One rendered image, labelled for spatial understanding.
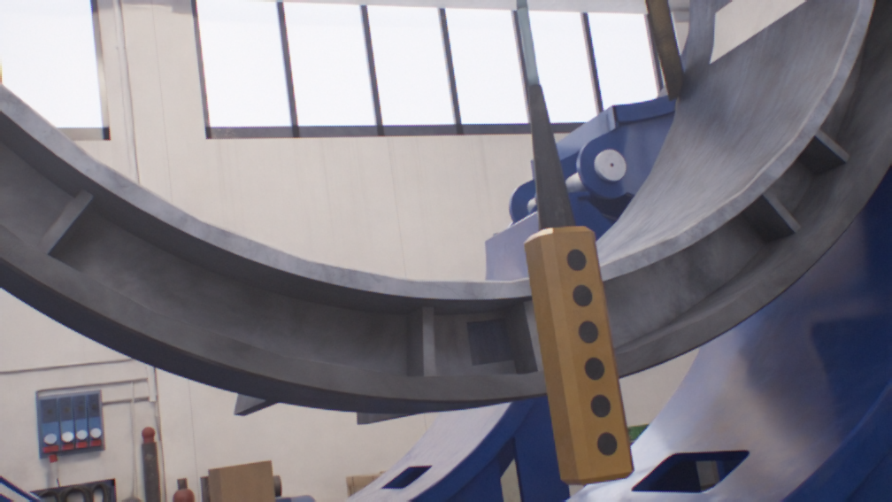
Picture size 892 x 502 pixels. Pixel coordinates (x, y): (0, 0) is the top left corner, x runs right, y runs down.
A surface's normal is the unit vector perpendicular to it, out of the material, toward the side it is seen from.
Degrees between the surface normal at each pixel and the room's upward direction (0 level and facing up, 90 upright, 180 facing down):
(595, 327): 90
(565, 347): 90
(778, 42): 65
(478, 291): 90
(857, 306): 49
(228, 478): 90
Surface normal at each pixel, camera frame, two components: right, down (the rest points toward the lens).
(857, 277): -0.84, -0.51
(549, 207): -0.41, -0.18
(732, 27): -0.94, -0.18
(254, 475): 0.47, -0.22
